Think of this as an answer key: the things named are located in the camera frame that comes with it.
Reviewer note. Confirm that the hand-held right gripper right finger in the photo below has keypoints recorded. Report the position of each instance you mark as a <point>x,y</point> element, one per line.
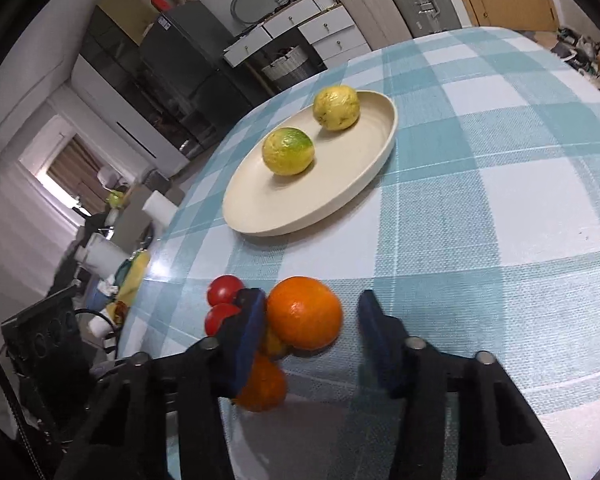
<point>375,335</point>

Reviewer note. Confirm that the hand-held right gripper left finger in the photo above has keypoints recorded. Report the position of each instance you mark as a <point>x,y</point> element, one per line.
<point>250,332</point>

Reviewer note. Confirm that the small yellow round fruit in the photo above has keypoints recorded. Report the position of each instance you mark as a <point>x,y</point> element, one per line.
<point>275,347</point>

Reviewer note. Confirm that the red tomato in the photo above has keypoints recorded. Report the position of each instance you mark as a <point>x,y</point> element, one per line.
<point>219,317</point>
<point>222,290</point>

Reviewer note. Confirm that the small orange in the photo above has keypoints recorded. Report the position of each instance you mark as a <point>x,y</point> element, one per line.
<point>267,385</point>

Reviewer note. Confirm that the large orange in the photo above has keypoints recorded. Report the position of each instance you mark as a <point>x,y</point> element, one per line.
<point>305,312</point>

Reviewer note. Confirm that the cream round plate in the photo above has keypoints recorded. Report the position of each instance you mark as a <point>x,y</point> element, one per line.
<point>340,170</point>

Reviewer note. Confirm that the yellow cloth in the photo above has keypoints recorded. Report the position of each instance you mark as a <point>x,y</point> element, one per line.
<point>132,277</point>

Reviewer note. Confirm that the white paper towel roll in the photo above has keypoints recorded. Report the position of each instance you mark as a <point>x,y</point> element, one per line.
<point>161,207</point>

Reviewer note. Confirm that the blue checked tablecloth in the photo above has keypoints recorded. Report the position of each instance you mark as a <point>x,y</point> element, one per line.
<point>480,210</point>

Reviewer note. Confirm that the white bucket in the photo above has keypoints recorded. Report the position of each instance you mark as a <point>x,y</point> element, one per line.
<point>100,257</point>

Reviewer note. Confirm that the yellow guava with green patch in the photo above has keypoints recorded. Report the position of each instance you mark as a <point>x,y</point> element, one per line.
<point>287,152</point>

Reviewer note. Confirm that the small green item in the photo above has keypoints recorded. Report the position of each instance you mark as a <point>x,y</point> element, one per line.
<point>114,198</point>

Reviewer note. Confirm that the black perforated box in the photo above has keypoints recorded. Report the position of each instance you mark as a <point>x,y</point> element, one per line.
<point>45,340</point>

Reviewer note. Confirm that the brown curtain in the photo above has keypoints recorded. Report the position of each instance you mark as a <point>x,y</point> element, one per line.
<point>75,167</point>

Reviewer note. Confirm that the woven storage basket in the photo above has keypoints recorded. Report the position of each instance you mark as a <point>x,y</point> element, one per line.
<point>286,66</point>

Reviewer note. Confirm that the white and black tall cabinet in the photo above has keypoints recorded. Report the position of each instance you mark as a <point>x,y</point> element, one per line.
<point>115,90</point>

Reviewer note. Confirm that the grey refrigerator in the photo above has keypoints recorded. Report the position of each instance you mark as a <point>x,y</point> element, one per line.
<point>190,45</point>

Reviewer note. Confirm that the white drawer cabinet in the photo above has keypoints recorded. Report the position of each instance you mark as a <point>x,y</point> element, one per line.
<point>325,27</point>

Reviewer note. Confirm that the beige suitcase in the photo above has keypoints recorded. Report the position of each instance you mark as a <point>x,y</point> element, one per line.
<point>365,5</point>

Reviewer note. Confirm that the cardboard box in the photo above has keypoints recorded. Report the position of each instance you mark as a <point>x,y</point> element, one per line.
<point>130,12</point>

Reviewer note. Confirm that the pile of shoes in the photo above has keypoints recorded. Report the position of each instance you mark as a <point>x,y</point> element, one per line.
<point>587,55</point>

